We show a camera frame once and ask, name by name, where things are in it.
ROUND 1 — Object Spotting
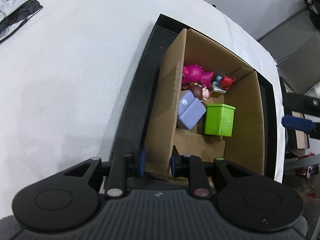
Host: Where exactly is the blue and red toy figurine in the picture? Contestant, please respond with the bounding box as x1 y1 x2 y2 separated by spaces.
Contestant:
212 75 237 95

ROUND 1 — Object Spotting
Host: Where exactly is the brown cardboard box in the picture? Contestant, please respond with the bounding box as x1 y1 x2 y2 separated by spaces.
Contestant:
144 28 266 182

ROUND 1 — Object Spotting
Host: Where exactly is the white blanket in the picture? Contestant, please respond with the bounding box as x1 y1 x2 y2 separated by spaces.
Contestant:
0 0 285 218

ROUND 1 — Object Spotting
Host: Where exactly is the green plastic container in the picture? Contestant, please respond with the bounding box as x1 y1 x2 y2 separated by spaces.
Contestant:
203 104 236 137

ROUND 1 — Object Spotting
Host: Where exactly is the grey and black garment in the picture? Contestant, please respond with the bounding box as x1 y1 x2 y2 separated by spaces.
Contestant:
0 0 58 43

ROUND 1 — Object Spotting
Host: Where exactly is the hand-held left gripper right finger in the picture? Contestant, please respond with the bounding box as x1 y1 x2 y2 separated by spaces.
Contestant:
170 146 252 198

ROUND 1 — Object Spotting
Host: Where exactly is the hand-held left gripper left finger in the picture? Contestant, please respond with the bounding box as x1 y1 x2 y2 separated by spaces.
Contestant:
63 146 147 198

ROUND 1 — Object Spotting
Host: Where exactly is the purple toy sofa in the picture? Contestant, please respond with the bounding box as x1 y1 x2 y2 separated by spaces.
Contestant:
177 90 207 131

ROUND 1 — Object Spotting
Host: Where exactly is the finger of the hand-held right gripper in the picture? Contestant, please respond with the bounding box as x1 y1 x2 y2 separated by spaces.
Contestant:
281 115 320 138
282 92 320 118

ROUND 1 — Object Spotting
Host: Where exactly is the black bag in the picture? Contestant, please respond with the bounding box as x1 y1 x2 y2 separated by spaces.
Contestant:
304 0 320 28

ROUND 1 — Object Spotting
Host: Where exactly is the pink dinosaur toy figurine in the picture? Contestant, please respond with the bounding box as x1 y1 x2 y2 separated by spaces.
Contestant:
181 64 214 88

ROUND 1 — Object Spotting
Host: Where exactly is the black shallow tray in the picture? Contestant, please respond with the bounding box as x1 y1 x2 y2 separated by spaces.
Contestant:
109 14 280 185

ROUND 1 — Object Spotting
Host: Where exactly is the person's grey clothing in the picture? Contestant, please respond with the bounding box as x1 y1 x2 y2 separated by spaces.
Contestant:
0 214 308 240

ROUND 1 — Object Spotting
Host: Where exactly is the brown toy figurine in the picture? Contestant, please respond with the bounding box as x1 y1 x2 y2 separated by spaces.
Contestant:
181 82 210 103

